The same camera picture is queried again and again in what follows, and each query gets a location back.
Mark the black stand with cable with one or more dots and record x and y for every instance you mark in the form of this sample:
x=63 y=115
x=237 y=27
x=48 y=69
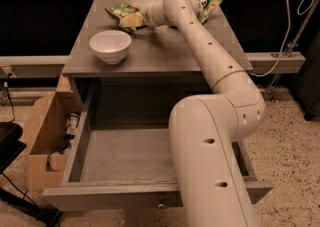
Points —
x=11 y=149

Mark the items inside cardboard box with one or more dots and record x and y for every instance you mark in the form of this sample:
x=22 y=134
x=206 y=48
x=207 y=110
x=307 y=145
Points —
x=72 y=125

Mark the grey open top drawer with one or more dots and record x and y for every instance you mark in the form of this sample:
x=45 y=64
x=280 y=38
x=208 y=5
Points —
x=121 y=157

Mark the cardboard box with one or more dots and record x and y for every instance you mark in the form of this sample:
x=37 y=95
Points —
x=44 y=134

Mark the green jalapeno chip bag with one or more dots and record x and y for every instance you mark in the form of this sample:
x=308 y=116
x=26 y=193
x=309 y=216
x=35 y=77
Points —
x=120 y=10

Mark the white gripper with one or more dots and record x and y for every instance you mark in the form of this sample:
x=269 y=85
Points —
x=149 y=15

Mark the green chip bag right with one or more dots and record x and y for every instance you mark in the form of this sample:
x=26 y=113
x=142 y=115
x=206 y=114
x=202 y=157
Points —
x=206 y=8

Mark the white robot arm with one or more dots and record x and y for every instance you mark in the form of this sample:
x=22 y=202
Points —
x=203 y=127

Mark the white ceramic bowl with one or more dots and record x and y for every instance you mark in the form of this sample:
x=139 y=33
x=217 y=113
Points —
x=111 y=46

